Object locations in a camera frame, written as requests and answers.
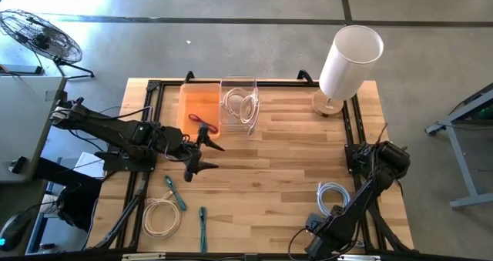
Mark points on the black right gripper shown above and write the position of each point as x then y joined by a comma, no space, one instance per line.
335,226

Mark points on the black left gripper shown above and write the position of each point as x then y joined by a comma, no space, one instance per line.
175,143

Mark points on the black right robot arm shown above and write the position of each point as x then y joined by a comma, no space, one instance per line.
369,184

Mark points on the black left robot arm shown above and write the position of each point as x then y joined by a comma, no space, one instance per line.
115,130

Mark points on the orange translucent plastic bin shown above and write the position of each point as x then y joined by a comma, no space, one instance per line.
198,107

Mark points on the clear plastic bin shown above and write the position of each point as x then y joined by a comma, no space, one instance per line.
239,128

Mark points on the silver metal plate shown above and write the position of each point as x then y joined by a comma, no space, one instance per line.
143,256
359,257

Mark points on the white box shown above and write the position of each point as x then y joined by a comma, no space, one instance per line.
90,164

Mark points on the black office chair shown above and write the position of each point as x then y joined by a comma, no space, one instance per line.
73,199

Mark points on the grey metal table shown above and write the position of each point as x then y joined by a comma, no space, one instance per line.
458,145

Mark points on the white shade wooden base lamp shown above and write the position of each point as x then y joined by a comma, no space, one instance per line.
348,68

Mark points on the grey desk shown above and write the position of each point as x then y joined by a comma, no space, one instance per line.
23,118

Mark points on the small black device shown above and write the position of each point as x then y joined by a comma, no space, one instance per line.
18,164

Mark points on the black floor fan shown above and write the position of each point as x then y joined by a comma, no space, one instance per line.
38,35

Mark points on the black computer mouse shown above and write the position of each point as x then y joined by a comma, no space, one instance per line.
13,230

